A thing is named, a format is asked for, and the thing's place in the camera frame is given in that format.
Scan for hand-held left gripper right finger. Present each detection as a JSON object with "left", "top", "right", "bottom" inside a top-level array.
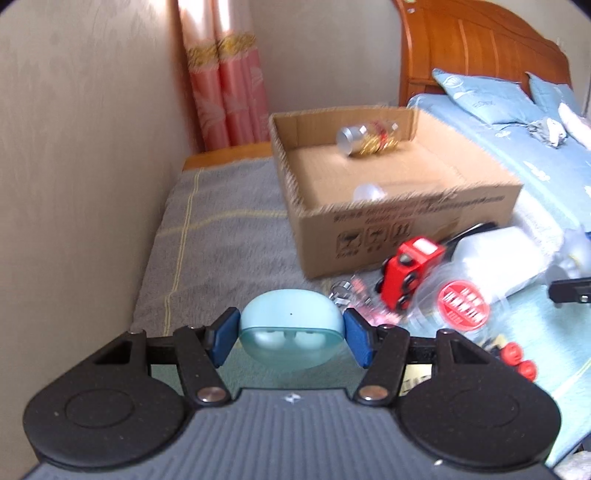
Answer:
[{"left": 344, "top": 308, "right": 492, "bottom": 407}]

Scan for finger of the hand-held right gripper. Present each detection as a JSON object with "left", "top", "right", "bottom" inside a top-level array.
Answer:
[{"left": 549, "top": 277, "right": 591, "bottom": 305}]

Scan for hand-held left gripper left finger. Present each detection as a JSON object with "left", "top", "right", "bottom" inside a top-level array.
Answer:
[{"left": 95, "top": 308, "right": 241, "bottom": 407}]

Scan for grey toy figure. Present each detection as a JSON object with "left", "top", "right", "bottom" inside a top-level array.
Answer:
[{"left": 551, "top": 228, "right": 591, "bottom": 280}]

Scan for light blue earbuds case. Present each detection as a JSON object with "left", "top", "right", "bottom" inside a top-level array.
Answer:
[{"left": 239, "top": 289, "right": 347, "bottom": 370}]

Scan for white translucent plastic container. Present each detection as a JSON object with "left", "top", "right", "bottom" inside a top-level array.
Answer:
[{"left": 450, "top": 226, "right": 561, "bottom": 305}]

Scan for red toy truck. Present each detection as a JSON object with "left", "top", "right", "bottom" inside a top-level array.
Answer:
[{"left": 375, "top": 237, "right": 448, "bottom": 311}]

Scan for clear container with red label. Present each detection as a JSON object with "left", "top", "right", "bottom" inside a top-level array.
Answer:
[{"left": 403, "top": 264, "right": 518, "bottom": 347}]

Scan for brown cardboard box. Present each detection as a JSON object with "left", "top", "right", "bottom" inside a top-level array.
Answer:
[{"left": 269, "top": 106, "right": 524, "bottom": 280}]

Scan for silver metal clips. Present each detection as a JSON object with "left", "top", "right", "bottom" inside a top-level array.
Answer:
[{"left": 330, "top": 279, "right": 354, "bottom": 305}]

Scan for dark toy car red wheels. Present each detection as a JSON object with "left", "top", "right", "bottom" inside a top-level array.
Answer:
[{"left": 484, "top": 339, "right": 539, "bottom": 382}]

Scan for light blue bedsheet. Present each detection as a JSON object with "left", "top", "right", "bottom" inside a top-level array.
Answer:
[{"left": 406, "top": 92, "right": 591, "bottom": 259}]

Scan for translucent white ball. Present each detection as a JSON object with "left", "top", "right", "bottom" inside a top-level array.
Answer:
[{"left": 353, "top": 183, "right": 387, "bottom": 202}]

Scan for crumpled grey cloth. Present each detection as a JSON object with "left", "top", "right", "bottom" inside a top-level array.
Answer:
[{"left": 529, "top": 117, "right": 571, "bottom": 148}]

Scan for white cloth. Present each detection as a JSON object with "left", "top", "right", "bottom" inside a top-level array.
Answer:
[{"left": 558, "top": 102, "right": 591, "bottom": 151}]

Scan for small blue pillow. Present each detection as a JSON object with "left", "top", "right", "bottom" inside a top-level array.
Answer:
[{"left": 526, "top": 71, "right": 578, "bottom": 116}]

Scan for clear bottle with gold contents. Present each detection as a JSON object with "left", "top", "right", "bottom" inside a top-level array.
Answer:
[{"left": 337, "top": 121, "right": 400, "bottom": 158}]

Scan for large blue pillow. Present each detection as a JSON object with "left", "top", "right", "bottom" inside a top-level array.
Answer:
[{"left": 431, "top": 68, "right": 546, "bottom": 125}]

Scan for pink curtain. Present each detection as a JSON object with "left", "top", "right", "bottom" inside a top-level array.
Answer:
[{"left": 178, "top": 0, "right": 271, "bottom": 151}]

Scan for wooden bed headboard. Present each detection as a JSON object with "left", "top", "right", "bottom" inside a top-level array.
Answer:
[{"left": 392, "top": 0, "right": 573, "bottom": 107}]

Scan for wooden bed rail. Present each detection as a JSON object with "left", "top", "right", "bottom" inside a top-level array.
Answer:
[{"left": 182, "top": 142, "right": 273, "bottom": 171}]

